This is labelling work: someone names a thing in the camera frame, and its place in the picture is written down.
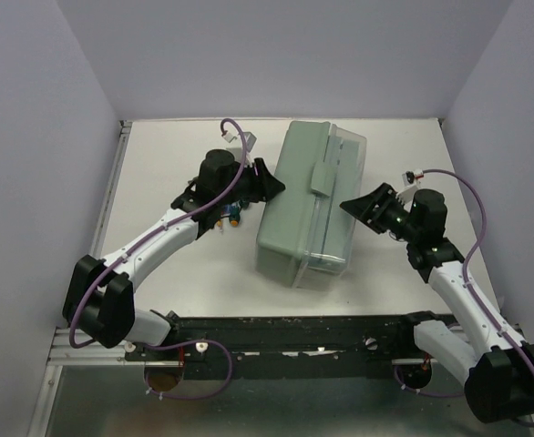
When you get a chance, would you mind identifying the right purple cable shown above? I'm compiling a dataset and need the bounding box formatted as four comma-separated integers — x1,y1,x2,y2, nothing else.
394,168,534,429

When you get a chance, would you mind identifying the aluminium extrusion frame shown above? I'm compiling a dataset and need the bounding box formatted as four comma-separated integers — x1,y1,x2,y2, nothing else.
29,327,127,437

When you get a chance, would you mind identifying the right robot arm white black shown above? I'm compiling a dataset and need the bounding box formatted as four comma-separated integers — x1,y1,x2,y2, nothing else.
340,183,534,428

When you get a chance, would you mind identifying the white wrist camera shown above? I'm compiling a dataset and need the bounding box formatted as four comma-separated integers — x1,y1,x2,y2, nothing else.
223,132,256,161
396,169,424,205

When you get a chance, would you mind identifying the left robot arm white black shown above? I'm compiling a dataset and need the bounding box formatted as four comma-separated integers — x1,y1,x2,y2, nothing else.
62,149,285,360

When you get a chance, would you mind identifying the grey translucent tool box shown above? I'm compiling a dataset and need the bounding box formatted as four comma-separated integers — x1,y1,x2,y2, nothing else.
255,121,367,290

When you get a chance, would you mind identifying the green orange stubby screwdriver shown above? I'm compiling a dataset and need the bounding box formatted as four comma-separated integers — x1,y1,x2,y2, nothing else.
228,204,241,227

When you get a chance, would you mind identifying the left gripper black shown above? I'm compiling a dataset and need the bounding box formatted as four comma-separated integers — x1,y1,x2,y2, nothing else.
221,161,286,208

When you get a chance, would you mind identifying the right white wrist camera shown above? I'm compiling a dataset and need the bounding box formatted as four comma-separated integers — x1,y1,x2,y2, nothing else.
396,169,424,205

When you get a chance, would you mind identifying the black mounting rail base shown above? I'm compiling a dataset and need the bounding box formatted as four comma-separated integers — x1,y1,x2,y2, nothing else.
125,311,455,381

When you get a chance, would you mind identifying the purple cable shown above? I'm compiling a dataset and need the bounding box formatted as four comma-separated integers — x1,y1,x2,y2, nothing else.
394,168,534,429
68,118,250,401

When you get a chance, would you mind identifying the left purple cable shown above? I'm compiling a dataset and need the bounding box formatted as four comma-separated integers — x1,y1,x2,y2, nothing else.
68,118,250,401

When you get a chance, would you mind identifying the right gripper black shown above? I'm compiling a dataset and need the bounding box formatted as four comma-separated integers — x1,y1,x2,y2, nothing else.
340,181,420,243

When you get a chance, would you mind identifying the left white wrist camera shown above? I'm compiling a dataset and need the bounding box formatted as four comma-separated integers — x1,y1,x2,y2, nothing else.
223,132,256,161

